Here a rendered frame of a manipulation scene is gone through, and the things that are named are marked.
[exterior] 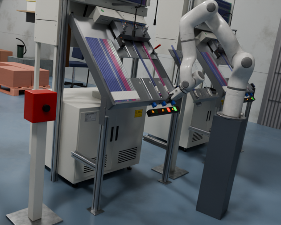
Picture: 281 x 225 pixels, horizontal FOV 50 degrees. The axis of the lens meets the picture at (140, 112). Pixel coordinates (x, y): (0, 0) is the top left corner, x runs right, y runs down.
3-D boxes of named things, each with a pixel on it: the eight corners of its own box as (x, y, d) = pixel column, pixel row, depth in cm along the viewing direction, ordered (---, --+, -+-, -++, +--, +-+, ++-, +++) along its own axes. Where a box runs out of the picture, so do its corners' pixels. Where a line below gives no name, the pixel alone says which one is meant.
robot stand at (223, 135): (227, 209, 219) (247, 117, 203) (220, 220, 203) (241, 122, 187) (204, 200, 227) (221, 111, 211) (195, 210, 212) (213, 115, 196)
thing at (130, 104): (173, 103, 232) (179, 98, 228) (109, 110, 184) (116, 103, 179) (172, 101, 232) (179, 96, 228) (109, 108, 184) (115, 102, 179)
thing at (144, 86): (175, 100, 231) (177, 97, 229) (111, 106, 182) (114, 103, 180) (164, 79, 236) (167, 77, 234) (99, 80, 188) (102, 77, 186)
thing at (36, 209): (63, 221, 180) (72, 94, 162) (25, 237, 162) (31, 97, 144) (42, 204, 195) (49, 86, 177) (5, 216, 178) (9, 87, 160)
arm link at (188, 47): (185, 40, 179) (192, 89, 186) (197, 38, 192) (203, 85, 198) (172, 42, 185) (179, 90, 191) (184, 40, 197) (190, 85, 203)
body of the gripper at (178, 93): (182, 92, 197) (171, 101, 204) (191, 92, 204) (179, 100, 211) (177, 83, 199) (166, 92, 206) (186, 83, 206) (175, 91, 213)
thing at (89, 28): (152, 62, 243) (156, 58, 240) (87, 59, 194) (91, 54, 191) (135, 30, 252) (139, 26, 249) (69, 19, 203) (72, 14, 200)
